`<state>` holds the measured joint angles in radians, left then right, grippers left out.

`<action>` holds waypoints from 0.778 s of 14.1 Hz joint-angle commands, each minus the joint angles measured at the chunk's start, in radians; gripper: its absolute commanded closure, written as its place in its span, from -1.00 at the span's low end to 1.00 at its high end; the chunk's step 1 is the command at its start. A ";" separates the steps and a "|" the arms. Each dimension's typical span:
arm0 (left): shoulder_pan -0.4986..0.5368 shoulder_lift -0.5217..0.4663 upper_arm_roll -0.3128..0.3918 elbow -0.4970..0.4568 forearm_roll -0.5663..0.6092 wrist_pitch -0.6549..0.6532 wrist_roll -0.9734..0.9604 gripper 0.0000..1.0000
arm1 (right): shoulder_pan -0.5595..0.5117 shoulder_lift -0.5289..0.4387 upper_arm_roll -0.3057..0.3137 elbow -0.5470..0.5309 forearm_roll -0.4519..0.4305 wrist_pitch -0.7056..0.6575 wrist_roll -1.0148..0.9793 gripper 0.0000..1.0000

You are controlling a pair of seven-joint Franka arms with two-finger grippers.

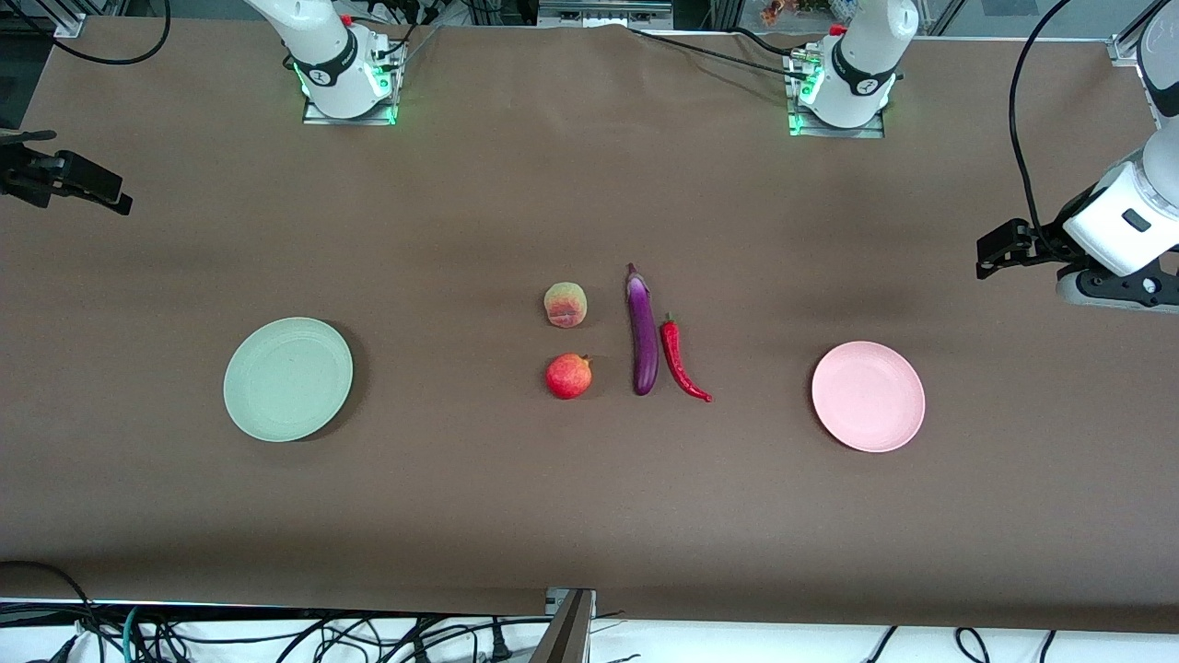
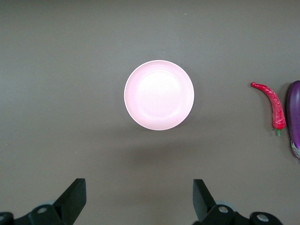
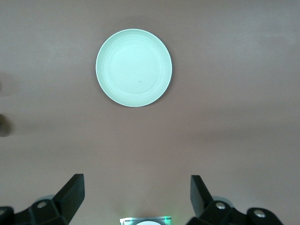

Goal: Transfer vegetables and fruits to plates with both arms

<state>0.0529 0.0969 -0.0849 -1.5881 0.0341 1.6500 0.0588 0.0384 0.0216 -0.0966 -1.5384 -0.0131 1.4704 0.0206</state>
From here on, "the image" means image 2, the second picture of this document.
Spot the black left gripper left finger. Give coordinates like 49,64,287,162
0,178,87,225

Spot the purple eggplant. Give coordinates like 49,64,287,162
285,80,300,160

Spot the red chili pepper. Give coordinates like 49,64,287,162
250,82,286,137

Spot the brown table cover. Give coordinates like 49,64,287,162
0,0,300,225

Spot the pink round plate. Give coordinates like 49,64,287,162
123,60,195,131

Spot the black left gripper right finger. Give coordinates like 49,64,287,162
193,179,282,225

